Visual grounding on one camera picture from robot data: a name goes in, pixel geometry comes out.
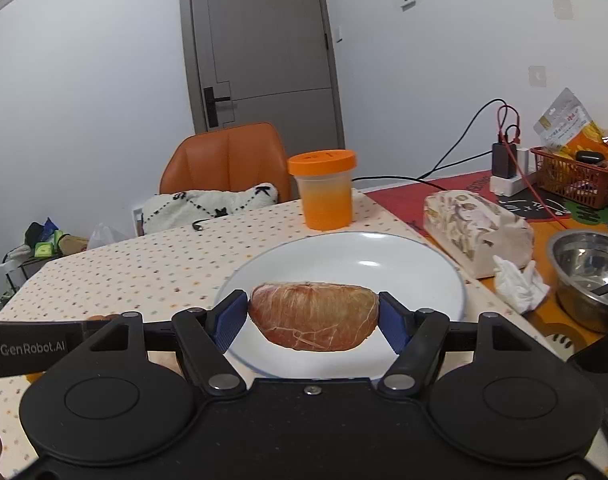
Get peeled pomelo segment front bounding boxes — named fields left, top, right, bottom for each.
left=249, top=282, right=379, bottom=352

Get white bowl with blue rim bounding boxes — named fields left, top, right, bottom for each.
left=216, top=232, right=465, bottom=379

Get floral tissue box cover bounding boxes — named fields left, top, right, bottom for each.
left=423, top=190, right=534, bottom=280

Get white black patterned cushion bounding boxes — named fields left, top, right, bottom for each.
left=141, top=183, right=279, bottom=234

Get crumpled white tissue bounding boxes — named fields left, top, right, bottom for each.
left=492, top=256, right=550, bottom=314

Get translucent plastic bag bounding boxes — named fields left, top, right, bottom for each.
left=87, top=223, right=128, bottom=250

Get orange lidded plastic container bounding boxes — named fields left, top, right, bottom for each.
left=287, top=150, right=357, bottom=231

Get orange leather chair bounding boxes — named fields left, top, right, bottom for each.
left=159, top=122, right=292, bottom=203

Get white power strip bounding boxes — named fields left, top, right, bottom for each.
left=489, top=172, right=536, bottom=197

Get colourful cartoon table mat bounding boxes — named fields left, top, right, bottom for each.
left=362, top=171, right=608, bottom=359

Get black charger adapter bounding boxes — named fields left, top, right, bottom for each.
left=491, top=142, right=517, bottom=179

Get stainless steel bowl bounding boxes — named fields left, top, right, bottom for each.
left=546, top=230, right=608, bottom=334

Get orange plastic basket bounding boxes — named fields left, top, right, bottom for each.
left=530, top=148, right=608, bottom=209

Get yellow snack bag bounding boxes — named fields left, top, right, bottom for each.
left=534, top=88, right=608, bottom=159

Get grey door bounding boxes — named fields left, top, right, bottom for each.
left=179, top=0, right=345, bottom=155

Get black cable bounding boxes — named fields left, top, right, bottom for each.
left=350, top=97, right=515, bottom=194

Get red cable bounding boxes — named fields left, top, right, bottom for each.
left=494, top=103, right=573, bottom=231

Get black door handle lock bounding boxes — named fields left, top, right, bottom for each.
left=203, top=87, right=231, bottom=128

